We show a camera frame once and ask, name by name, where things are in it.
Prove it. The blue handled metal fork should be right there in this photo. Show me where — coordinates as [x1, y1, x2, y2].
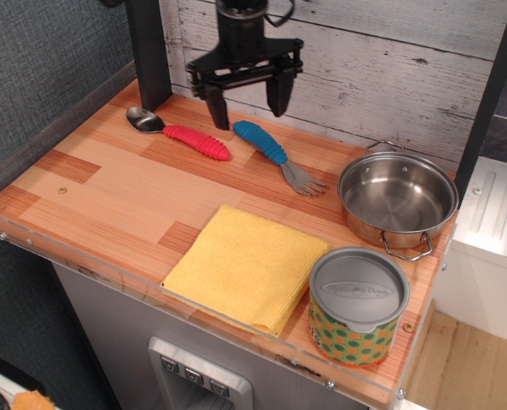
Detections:
[233, 120, 326, 197]

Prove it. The silver dispenser panel with buttons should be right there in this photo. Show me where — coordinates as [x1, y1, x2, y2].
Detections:
[148, 337, 254, 409]

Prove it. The dark left vertical post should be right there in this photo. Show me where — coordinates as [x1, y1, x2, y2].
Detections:
[125, 0, 172, 111]

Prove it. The white toy sink unit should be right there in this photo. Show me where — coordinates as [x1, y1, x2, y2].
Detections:
[430, 61, 507, 348]

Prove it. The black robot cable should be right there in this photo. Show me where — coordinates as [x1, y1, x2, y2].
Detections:
[261, 0, 296, 27]

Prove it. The yellow folded cloth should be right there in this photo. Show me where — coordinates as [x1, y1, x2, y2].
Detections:
[163, 205, 330, 337]

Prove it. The clear acrylic edge guard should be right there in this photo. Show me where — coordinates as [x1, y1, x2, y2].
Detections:
[0, 216, 404, 409]

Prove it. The small steel pot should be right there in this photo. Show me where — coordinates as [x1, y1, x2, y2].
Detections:
[337, 140, 459, 261]

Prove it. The red handled metal spoon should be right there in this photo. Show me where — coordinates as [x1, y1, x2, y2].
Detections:
[126, 107, 230, 161]

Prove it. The orange object at corner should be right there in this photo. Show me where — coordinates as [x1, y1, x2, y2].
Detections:
[11, 390, 56, 410]

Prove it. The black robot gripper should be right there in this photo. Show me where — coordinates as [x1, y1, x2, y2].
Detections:
[186, 1, 303, 131]

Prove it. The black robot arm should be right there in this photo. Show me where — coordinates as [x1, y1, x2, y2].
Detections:
[186, 1, 304, 130]

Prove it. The dark right vertical post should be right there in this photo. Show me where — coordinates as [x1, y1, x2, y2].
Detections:
[455, 23, 507, 205]

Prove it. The dark vertical post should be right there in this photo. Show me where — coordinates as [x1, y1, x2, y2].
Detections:
[125, 0, 172, 111]
[455, 23, 507, 205]

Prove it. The green orange patterned can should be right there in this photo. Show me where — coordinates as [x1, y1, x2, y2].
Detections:
[308, 247, 410, 367]

